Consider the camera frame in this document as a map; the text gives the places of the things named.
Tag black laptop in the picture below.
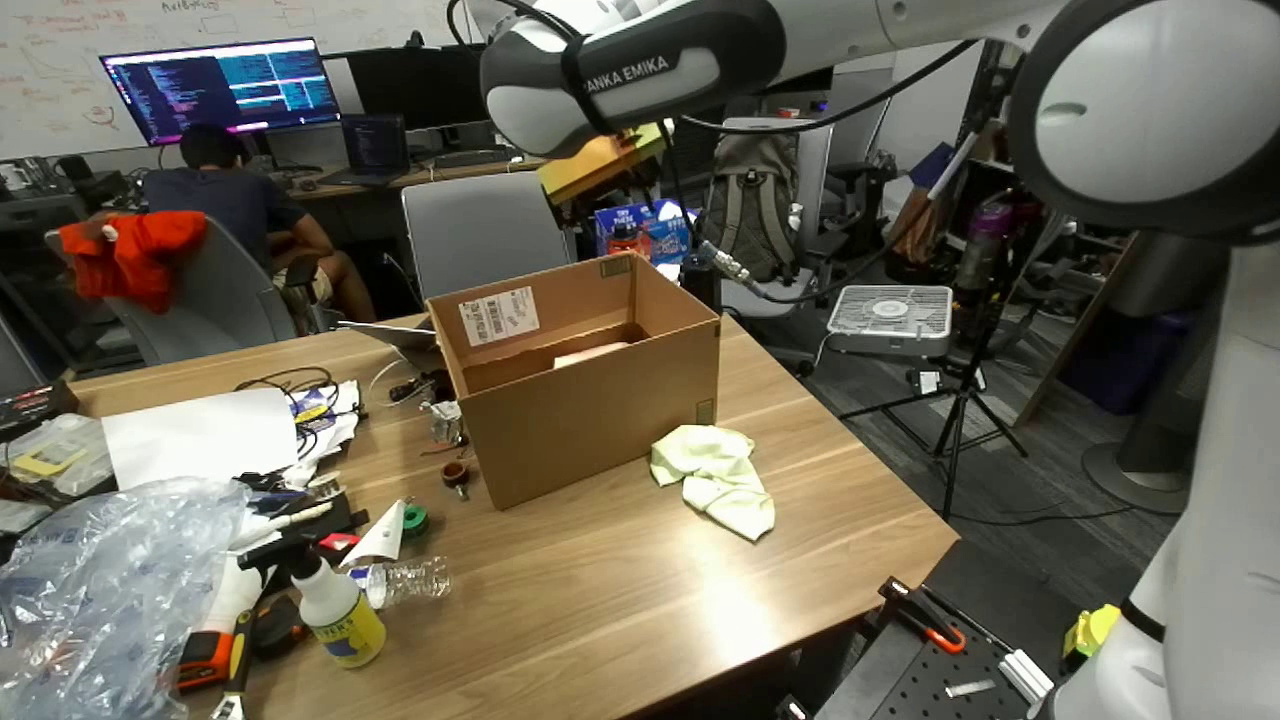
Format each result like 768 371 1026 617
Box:
0 317 83 442

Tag small clear plastic bottle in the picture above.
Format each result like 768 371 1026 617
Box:
352 551 457 611

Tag red orange jacket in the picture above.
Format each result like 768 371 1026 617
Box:
52 210 214 317

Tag pale cream towel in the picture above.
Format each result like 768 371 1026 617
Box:
645 421 781 546

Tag brown cardboard box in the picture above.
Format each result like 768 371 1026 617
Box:
425 252 723 515

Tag black computer monitor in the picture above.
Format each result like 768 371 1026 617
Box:
348 45 492 133

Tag blue printed carton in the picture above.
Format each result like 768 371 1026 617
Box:
592 197 702 273

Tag orange black hand tool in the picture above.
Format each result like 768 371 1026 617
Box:
178 628 254 697

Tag olive grey backpack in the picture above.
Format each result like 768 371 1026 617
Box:
702 133 809 286

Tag small dark laptop screen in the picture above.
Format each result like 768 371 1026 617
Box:
342 112 411 184

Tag lit computer monitor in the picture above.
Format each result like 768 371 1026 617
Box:
98 33 348 153

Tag white folded paper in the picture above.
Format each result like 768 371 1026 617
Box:
338 496 411 572

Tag white paper sheet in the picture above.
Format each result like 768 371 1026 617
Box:
98 384 303 496

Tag clear crumpled plastic bag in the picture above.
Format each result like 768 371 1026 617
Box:
0 475 256 720

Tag red handled pliers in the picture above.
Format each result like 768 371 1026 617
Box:
875 572 977 661

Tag black perforated plate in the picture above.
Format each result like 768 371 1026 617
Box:
812 617 1058 720

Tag spray bottle with yellow label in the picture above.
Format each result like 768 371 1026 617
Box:
273 533 394 672

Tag zip bag with yellow note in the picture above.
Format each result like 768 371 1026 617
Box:
0 408 118 503

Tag seated person in dark shirt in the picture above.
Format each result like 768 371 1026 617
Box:
143 121 384 325

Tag black tripod stand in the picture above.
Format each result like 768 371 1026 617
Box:
835 258 1033 524

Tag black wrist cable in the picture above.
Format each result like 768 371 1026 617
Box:
671 36 986 137

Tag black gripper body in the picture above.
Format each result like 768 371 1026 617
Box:
657 117 718 219

